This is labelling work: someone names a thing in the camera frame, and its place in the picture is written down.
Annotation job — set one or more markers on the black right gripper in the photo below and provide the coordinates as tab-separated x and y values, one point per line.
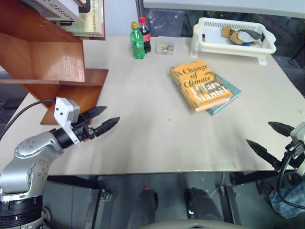
294	153

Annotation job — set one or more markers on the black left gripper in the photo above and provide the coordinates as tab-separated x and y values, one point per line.
82	132

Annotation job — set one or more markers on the teal hardcover book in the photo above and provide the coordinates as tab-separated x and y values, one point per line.
233	93

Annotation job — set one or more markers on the orange hardcover book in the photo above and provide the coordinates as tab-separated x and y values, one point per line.
200	83

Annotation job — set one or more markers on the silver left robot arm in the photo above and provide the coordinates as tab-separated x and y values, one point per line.
31	155

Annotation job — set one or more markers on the brown wooden bookshelf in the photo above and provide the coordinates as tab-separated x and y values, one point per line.
54	57

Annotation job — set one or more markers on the gold cover book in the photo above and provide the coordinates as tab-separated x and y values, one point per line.
93	21

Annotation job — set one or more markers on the white design book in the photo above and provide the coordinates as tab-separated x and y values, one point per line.
64	9

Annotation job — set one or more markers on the dark shoe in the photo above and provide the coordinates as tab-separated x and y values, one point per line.
264	189

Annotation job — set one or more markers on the blue jeans leg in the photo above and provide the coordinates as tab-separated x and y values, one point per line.
293	200

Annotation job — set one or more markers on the green plastic soda bottle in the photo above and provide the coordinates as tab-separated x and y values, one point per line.
137	45

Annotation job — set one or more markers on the dark cola bottle red cap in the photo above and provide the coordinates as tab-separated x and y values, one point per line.
146	35

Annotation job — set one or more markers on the clear box of colourful pins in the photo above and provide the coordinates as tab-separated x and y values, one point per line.
165	46

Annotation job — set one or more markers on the grey-green work glove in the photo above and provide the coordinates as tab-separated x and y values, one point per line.
253	34

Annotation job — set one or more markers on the white plastic basket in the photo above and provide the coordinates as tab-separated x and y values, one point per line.
209	41

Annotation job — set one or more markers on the grey robot torso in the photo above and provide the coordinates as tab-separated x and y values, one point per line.
190	224

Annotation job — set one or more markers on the grey board panel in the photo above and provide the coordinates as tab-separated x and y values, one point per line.
226	6

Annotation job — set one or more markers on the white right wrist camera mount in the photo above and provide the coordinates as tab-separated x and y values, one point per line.
299	133

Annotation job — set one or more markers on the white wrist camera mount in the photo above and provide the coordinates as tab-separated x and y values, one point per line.
62	109
299	133

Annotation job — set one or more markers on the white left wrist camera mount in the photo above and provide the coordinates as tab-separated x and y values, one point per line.
62	109

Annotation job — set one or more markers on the black table frame leg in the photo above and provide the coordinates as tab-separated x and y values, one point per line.
232	205

